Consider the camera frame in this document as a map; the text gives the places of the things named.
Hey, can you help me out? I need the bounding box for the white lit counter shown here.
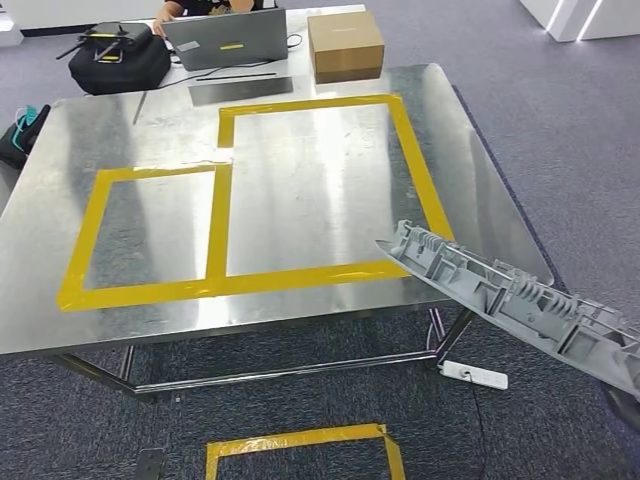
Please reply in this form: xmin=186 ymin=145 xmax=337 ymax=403
xmin=519 ymin=0 xmax=640 ymax=42

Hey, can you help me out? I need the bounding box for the small yellow tape rectangle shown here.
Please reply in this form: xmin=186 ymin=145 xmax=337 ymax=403
xmin=56 ymin=164 xmax=233 ymax=313

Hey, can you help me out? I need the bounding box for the black backpack with teal cord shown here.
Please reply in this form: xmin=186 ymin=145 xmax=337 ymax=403
xmin=0 ymin=103 xmax=52 ymax=170

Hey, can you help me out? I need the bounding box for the black carry bag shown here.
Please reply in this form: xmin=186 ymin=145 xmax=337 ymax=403
xmin=68 ymin=29 xmax=172 ymax=96

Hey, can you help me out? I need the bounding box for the person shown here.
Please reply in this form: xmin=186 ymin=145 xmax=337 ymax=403
xmin=152 ymin=0 xmax=261 ymax=38

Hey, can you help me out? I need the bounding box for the white power strip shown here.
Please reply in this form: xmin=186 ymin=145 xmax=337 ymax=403
xmin=439 ymin=359 xmax=509 ymax=391

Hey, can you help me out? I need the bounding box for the brown cardboard box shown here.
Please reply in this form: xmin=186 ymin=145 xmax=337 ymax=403
xmin=306 ymin=10 xmax=386 ymax=85

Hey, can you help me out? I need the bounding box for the large yellow tape rectangle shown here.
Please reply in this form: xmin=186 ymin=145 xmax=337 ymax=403
xmin=206 ymin=92 xmax=456 ymax=299

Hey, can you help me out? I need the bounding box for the grey plastic wheel cover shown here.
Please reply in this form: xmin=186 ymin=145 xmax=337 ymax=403
xmin=376 ymin=219 xmax=640 ymax=402

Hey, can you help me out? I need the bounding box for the black flat object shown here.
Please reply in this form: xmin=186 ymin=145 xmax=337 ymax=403
xmin=134 ymin=448 xmax=165 ymax=480

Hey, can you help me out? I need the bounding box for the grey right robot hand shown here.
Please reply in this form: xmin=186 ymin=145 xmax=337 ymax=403
xmin=601 ymin=384 xmax=640 ymax=437

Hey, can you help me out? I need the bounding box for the yellow floor tape frame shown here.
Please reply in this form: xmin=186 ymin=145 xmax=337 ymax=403
xmin=205 ymin=423 xmax=407 ymax=480

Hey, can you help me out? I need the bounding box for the grey laptop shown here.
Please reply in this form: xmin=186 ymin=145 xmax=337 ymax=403
xmin=161 ymin=7 xmax=290 ymax=72

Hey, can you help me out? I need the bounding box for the steel workbench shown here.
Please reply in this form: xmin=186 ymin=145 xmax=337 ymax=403
xmin=0 ymin=62 xmax=556 ymax=402

